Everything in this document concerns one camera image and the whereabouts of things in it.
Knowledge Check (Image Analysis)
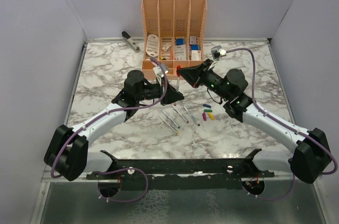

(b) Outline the orange desk organizer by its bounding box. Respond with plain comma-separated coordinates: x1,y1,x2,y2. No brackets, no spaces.
141,0,207,79

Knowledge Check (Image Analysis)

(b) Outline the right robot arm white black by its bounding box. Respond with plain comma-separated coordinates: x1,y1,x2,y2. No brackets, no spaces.
177,59,331,184

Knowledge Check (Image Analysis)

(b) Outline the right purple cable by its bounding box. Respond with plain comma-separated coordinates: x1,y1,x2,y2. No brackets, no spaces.
224,48,338,200

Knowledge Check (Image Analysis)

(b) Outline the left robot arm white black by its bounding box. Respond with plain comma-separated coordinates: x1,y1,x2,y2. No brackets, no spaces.
43,70,184,181

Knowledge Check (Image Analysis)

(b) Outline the red marker pen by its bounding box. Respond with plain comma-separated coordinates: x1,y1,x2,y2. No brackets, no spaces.
175,76,180,92

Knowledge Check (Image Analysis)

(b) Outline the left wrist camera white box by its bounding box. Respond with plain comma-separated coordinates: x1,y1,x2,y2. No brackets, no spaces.
153,64,169,78

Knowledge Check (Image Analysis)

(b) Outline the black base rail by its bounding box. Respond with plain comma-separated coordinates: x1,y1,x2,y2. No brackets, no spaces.
86,149,274,190

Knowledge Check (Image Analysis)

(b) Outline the purple pen cap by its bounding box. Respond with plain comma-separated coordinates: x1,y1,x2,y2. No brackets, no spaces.
202,112,207,121

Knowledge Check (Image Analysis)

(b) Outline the white label box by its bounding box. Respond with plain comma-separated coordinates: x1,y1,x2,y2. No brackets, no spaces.
191,50,203,61

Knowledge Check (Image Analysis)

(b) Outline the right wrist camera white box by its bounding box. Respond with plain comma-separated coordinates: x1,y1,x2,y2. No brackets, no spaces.
211,46,227,61

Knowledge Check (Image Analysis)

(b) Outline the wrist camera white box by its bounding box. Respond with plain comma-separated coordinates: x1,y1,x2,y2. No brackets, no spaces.
153,64,169,78
211,46,227,61

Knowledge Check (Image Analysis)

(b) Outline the red pen cap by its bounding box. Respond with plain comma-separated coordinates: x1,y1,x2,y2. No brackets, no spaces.
176,65,181,77

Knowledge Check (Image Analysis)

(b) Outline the yellow pen cap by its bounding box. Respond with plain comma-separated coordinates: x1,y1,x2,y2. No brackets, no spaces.
208,113,215,120

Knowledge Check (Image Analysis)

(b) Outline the oval barcode card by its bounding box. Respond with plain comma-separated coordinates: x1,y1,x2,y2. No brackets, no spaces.
145,34,159,57

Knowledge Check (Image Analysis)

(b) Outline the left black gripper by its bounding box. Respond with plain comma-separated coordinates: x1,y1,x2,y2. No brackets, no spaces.
136,76,185,106

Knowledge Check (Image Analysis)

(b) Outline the yellow tip pen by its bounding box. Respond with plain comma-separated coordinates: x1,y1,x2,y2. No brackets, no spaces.
159,117,179,134

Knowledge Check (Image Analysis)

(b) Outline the blue eraser box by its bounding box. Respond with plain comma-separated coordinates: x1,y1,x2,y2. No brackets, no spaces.
175,38,185,46

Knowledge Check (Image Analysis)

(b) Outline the black grey stapler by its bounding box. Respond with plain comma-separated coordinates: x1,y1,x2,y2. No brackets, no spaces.
121,31,140,53

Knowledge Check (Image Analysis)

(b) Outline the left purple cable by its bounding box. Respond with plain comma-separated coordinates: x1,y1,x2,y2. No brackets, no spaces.
51,57,168,203

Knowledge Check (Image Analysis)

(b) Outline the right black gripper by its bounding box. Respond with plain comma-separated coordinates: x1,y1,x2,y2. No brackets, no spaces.
178,59,230,101

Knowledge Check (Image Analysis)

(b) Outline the white paper packet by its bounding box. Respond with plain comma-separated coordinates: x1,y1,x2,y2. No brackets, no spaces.
174,44,187,60

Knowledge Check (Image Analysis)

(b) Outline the purple cable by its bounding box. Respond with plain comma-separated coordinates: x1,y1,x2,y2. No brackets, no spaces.
224,48,338,200
51,57,168,203

